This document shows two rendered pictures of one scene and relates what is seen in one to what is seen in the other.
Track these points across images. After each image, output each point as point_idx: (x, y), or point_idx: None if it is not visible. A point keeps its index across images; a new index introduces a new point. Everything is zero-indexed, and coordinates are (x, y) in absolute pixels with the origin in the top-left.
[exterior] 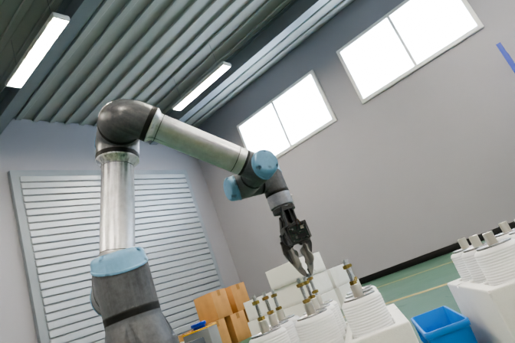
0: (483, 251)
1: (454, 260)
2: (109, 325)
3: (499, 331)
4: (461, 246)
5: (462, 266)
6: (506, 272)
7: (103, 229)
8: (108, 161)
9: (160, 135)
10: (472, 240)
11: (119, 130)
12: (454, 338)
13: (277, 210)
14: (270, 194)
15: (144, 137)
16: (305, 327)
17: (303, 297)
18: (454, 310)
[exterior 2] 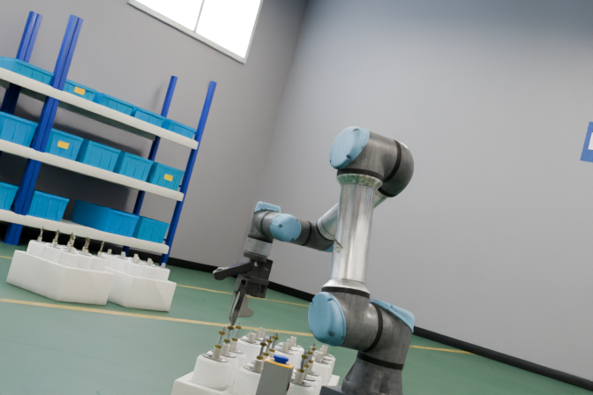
0: (325, 365)
1: (250, 348)
2: (401, 369)
3: None
4: (251, 339)
5: (253, 355)
6: (326, 381)
7: (366, 261)
8: (375, 190)
9: (384, 199)
10: (287, 346)
11: (402, 184)
12: None
13: (264, 259)
14: (270, 242)
15: (390, 197)
16: (315, 387)
17: (307, 362)
18: (29, 354)
